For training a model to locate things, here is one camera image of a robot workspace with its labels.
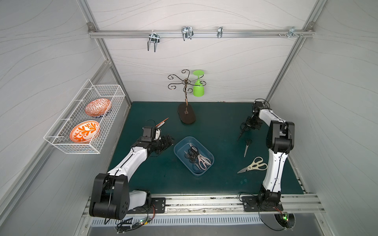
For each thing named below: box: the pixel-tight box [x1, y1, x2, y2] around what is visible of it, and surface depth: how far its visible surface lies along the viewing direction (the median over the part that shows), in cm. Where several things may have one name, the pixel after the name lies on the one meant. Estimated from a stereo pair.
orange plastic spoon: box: [155, 117, 170, 129], surface depth 109 cm
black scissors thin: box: [236, 122, 250, 142], surface depth 106 cm
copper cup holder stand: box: [167, 69, 207, 125], surface depth 98 cm
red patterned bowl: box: [84, 98, 112, 118], surface depth 73 cm
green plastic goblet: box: [192, 69, 205, 98], surface depth 101 cm
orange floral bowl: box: [69, 119, 101, 144], surface depth 64 cm
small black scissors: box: [243, 138, 253, 158], surface depth 98 cm
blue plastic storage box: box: [173, 136, 215, 177], surface depth 92 cm
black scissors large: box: [184, 143, 200, 164], surface depth 92 cm
